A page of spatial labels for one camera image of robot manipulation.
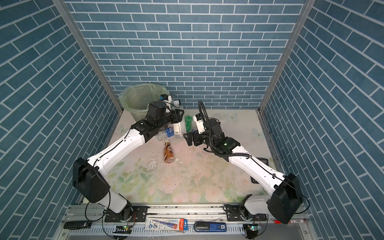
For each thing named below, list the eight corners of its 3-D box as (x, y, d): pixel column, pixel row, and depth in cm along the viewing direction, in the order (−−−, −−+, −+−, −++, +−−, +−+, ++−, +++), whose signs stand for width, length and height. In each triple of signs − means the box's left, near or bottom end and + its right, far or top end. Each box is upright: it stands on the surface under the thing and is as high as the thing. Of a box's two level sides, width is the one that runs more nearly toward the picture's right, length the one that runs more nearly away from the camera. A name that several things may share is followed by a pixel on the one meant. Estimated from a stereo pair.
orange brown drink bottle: (165, 164, 92) (164, 160, 88) (165, 142, 103) (164, 138, 99) (173, 162, 93) (172, 159, 89) (172, 141, 103) (171, 137, 99)
